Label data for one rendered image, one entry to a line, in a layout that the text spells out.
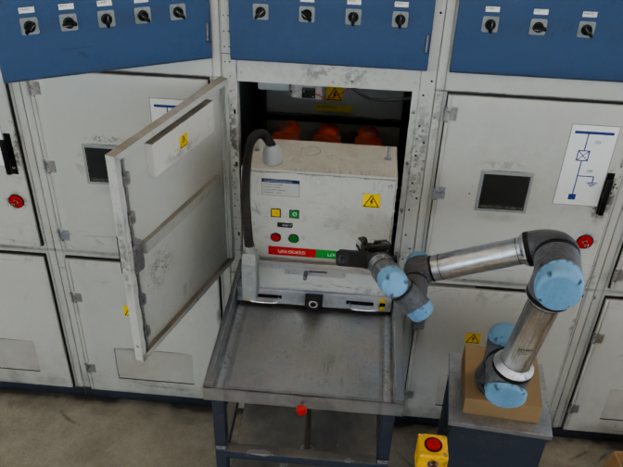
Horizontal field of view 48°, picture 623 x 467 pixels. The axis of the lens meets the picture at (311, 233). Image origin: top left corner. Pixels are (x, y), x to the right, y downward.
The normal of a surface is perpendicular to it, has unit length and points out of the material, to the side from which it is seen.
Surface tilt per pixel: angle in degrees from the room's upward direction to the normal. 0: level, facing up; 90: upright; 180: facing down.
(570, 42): 90
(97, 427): 0
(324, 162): 0
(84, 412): 0
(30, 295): 90
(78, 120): 90
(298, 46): 90
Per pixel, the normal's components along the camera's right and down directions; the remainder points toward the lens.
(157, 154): 0.92, 0.24
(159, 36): 0.40, 0.52
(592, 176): -0.09, 0.55
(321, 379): 0.03, -0.83
